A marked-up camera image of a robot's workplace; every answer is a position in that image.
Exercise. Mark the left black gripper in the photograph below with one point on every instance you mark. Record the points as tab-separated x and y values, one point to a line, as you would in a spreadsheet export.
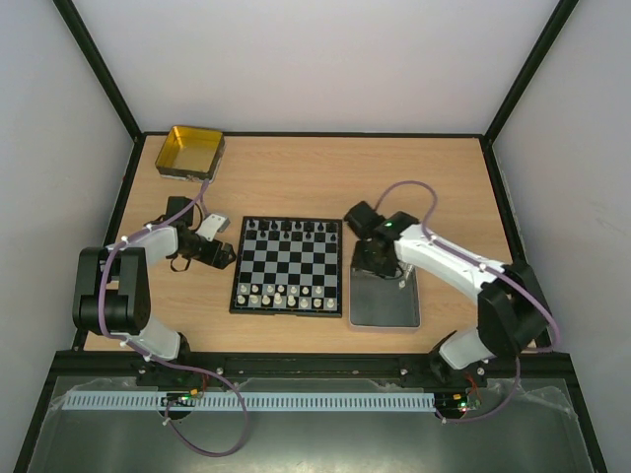
221	262

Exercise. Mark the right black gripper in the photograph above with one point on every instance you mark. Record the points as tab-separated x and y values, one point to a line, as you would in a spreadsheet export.
377	263

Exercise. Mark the grey tray of chess pieces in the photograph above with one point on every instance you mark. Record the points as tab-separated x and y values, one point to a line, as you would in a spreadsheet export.
384	304

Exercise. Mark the black and white chessboard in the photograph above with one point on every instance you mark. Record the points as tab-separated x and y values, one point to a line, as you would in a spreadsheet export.
289	265

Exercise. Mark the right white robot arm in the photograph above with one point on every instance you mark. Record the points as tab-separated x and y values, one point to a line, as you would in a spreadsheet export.
511	311

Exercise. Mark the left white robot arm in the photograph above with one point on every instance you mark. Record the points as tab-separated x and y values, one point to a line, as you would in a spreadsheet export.
112	295

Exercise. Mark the yellow square metal tin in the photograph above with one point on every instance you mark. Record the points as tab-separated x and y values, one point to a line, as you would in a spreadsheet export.
191	153

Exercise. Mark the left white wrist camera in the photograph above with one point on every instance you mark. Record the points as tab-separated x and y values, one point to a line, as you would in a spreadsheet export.
212	225

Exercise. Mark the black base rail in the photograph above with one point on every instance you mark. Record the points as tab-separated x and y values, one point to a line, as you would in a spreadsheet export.
408	370

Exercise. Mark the light blue slotted cable duct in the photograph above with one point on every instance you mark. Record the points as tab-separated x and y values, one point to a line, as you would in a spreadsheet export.
252	401

